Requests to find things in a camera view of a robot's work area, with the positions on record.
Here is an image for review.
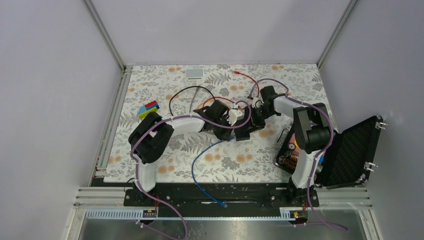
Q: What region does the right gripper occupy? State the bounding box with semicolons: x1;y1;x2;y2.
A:
240;106;277;134

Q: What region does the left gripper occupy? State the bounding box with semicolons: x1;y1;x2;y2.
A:
212;114;236;141

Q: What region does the red ethernet cable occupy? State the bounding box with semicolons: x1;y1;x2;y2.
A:
232;70;261;99
202;96;238;109

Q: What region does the grey ethernet cable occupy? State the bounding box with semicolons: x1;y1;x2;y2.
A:
188;87;201;114

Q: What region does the blue ethernet cable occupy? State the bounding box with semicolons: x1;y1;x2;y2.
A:
191;134;237;209

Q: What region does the black network switch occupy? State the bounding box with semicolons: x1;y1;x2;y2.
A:
234;125;256;142

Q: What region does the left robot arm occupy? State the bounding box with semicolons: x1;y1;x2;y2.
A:
128;100;244;206

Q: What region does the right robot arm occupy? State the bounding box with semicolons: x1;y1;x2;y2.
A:
234;85;334;206

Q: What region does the floral table mat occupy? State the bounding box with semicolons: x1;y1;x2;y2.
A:
104;64;329;183

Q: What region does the colourful toy brick stack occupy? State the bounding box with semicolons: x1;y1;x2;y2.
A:
137;100;160;120

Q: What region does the black case with chips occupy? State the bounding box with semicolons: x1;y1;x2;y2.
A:
274;114;388;190

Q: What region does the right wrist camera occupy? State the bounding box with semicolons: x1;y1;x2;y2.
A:
251;97;263;109

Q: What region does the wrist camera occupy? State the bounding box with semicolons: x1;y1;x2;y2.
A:
226;108;244;126
251;97;263;109

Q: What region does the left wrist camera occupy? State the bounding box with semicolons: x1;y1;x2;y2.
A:
226;108;244;126

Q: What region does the white small switch box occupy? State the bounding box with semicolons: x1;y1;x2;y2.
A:
185;68;204;79

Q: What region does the black cable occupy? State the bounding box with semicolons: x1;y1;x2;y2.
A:
168;86;216;117

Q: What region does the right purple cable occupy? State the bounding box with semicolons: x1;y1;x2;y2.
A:
248;78;349;233

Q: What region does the purple cable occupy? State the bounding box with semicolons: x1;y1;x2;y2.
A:
130;100;253;240
248;78;349;233

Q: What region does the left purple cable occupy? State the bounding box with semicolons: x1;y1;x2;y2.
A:
130;100;253;240

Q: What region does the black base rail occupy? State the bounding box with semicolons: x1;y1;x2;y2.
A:
123;183;307;218

